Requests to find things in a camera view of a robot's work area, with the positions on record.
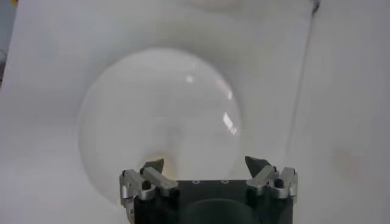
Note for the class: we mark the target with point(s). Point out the round white plate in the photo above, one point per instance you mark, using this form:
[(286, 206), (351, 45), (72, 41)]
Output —
[(152, 100)]

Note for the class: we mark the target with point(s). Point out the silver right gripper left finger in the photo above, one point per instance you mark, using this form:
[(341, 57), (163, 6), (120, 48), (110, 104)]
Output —
[(160, 181)]

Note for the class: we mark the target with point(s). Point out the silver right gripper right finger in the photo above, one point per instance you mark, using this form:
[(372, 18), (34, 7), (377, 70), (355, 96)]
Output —
[(262, 179)]

